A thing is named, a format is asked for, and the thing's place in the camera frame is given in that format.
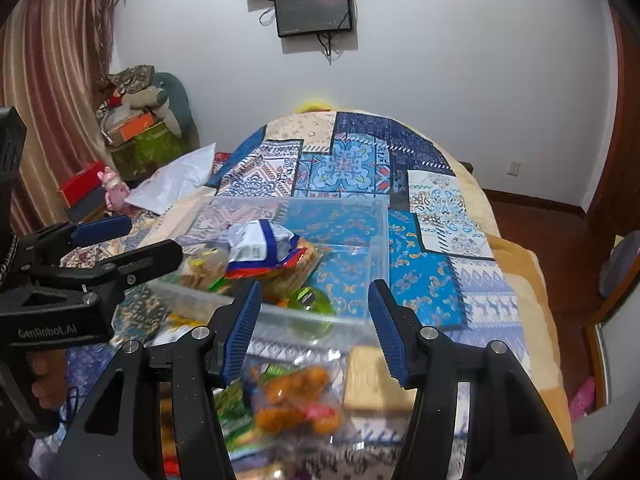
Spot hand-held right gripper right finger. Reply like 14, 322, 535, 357
367, 279, 582, 480

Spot clear packet of fried snacks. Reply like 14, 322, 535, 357
249, 359, 347, 437

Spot clear cracker packet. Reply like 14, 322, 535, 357
265, 240, 325, 303

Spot green snack packet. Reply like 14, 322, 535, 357
212, 385, 257, 458

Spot red box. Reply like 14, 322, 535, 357
55, 160, 107, 207

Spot pink plush toy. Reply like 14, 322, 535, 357
101, 165, 132, 209

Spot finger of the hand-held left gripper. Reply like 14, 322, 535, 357
27, 239, 184, 311
17, 214, 134, 261

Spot black hanging cables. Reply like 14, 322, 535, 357
318, 31, 342, 65

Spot clear plastic storage box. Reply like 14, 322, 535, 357
145, 195, 392, 348

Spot orange box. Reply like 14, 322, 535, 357
107, 112, 157, 145

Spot blue patchwork printed blanket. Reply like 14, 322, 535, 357
59, 109, 526, 480

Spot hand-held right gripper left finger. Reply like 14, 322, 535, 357
52, 280, 263, 480

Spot yellow-green biscuit packet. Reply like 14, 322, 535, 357
172, 244, 236, 292

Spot pink slipper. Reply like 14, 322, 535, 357
566, 376, 598, 419

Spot white plastic bag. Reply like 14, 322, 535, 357
123, 142, 217, 214

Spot yellow snack packet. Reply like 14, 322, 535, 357
147, 310, 213, 348

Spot square biscuit packet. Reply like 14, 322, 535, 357
342, 345, 420, 412

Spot yellow blanket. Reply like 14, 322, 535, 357
487, 232, 576, 453

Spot green patterned box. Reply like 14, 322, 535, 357
109, 122, 190, 182

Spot person's left hand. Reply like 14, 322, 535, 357
30, 351, 68, 411

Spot striped brown curtain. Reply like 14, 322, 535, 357
0, 0, 120, 241

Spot small black wall screen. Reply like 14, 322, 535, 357
273, 0, 355, 39

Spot green jelly cup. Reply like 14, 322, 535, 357
287, 286, 337, 338

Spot white and blue snack packet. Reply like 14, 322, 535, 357
224, 219, 302, 282

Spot grey plush toy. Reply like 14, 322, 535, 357
148, 72, 199, 142

